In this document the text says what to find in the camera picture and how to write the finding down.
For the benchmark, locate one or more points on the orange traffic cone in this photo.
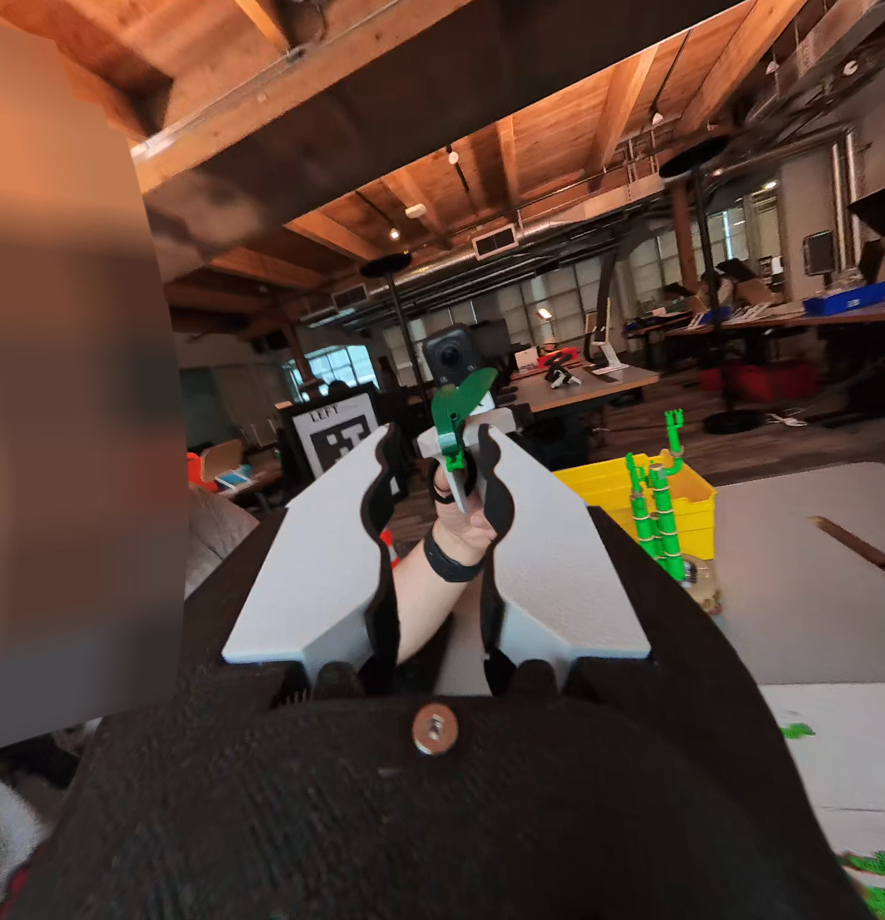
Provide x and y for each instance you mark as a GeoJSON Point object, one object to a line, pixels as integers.
{"type": "Point", "coordinates": [391, 550]}

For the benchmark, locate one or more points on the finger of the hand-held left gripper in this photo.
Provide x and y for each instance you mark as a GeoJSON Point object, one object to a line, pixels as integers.
{"type": "Point", "coordinates": [432, 442]}
{"type": "Point", "coordinates": [504, 420]}

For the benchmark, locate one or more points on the green lego bamboo model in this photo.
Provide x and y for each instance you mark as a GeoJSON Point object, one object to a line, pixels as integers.
{"type": "Point", "coordinates": [662, 517]}

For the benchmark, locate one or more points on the black overhead bar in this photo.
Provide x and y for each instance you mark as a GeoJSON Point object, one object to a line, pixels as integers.
{"type": "Point", "coordinates": [428, 93]}

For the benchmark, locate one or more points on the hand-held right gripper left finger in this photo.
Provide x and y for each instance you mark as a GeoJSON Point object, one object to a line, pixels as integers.
{"type": "Point", "coordinates": [306, 568]}

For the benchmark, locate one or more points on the yellow plastic bin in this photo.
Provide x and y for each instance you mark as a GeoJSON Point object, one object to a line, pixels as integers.
{"type": "Point", "coordinates": [615, 492]}

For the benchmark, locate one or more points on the framed tag sign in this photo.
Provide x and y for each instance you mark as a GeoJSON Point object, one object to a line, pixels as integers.
{"type": "Point", "coordinates": [334, 438]}

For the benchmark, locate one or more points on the person's left forearm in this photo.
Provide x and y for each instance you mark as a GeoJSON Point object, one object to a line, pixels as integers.
{"type": "Point", "coordinates": [421, 611]}

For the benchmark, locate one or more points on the blue plastic bin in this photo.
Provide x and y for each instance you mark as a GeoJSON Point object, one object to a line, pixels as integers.
{"type": "Point", "coordinates": [845, 300]}

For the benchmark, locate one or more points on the grey office desk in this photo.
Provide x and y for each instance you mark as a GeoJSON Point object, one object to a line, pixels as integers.
{"type": "Point", "coordinates": [586, 388]}

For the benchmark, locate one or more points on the black wristband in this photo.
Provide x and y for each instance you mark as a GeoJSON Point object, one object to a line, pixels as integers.
{"type": "Point", "coordinates": [453, 564]}

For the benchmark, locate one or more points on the green lego leaf stem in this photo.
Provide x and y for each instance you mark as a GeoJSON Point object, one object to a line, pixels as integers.
{"type": "Point", "coordinates": [457, 402]}

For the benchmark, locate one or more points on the black floor lamp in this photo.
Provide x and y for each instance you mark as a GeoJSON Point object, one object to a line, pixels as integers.
{"type": "Point", "coordinates": [708, 287]}
{"type": "Point", "coordinates": [399, 323]}

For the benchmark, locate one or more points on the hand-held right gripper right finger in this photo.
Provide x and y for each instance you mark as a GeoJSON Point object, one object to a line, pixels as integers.
{"type": "Point", "coordinates": [572, 568]}

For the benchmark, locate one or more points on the person's left hand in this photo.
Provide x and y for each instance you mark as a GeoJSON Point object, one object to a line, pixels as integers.
{"type": "Point", "coordinates": [464, 535]}

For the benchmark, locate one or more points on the small green lego pieces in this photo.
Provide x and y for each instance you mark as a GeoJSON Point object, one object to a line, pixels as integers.
{"type": "Point", "coordinates": [877, 880]}

